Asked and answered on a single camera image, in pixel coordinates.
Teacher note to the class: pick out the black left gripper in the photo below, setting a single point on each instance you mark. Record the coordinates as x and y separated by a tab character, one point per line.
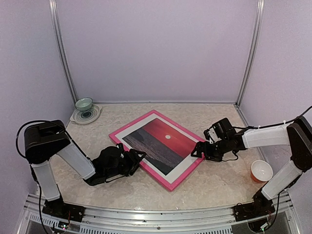
134	162

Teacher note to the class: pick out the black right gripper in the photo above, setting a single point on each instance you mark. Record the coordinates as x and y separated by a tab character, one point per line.
199	146

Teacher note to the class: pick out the white mat board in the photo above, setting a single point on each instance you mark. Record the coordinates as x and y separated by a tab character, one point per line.
126	134

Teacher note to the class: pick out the wooden picture frame pink edge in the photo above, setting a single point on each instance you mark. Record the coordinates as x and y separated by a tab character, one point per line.
170	185

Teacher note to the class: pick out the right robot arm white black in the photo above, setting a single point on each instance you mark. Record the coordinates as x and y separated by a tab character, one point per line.
293	139

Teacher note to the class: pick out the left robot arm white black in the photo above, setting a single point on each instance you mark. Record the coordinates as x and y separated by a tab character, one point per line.
45	139

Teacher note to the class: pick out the orange white bowl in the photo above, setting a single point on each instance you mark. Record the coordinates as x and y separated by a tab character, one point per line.
261	171

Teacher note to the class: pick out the pale green patterned plate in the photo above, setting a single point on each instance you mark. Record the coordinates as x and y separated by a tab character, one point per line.
83	118

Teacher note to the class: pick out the green ceramic bowl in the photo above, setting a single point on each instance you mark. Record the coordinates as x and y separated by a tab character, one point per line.
84	104

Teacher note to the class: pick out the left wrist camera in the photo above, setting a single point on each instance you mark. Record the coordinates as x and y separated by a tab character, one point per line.
109	157

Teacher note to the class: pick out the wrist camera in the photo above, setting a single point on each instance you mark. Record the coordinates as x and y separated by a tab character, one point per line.
109	157
223	129

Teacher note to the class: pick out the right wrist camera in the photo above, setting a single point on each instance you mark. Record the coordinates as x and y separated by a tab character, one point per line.
223	129

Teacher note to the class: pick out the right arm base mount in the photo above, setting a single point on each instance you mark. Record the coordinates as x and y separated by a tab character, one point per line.
260	206

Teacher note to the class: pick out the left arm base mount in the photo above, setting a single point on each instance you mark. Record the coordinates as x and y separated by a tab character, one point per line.
58	208

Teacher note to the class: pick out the aluminium front rail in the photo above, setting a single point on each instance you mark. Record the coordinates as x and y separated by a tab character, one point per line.
217	220

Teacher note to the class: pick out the right aluminium corner post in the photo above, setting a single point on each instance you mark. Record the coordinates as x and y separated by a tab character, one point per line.
252	52

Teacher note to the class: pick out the aluminium corner post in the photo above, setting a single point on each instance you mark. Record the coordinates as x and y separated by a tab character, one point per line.
61	49
252	52

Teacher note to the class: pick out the left aluminium corner post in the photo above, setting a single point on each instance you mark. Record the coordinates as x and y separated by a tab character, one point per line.
61	49

